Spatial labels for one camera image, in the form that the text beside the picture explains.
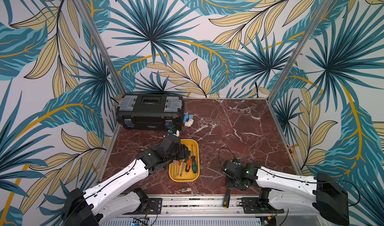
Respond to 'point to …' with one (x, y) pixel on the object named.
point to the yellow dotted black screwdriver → (226, 200)
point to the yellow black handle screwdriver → (184, 165)
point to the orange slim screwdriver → (289, 150)
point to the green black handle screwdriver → (194, 163)
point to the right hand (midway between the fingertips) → (226, 184)
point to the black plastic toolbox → (154, 112)
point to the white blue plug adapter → (188, 119)
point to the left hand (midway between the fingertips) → (184, 151)
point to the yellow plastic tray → (189, 176)
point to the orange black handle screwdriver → (188, 164)
